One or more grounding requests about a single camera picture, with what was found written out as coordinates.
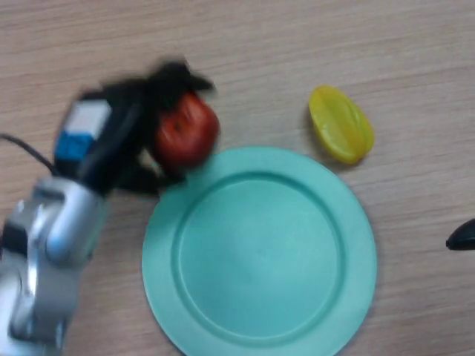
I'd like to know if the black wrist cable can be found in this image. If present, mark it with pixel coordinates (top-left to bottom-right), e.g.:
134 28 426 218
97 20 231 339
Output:
0 133 60 175

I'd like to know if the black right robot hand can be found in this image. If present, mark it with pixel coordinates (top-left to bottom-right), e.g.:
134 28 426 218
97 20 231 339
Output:
445 218 475 251

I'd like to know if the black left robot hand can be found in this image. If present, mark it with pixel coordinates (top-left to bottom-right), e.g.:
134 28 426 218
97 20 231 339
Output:
51 56 217 197

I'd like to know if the green round plate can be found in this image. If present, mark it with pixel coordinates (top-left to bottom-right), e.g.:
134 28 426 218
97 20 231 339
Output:
141 146 378 356

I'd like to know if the yellow starfruit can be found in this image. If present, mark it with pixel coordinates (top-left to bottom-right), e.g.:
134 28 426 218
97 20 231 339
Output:
308 85 376 165

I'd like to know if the red apple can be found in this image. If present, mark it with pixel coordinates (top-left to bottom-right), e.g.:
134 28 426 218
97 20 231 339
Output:
154 92 220 171

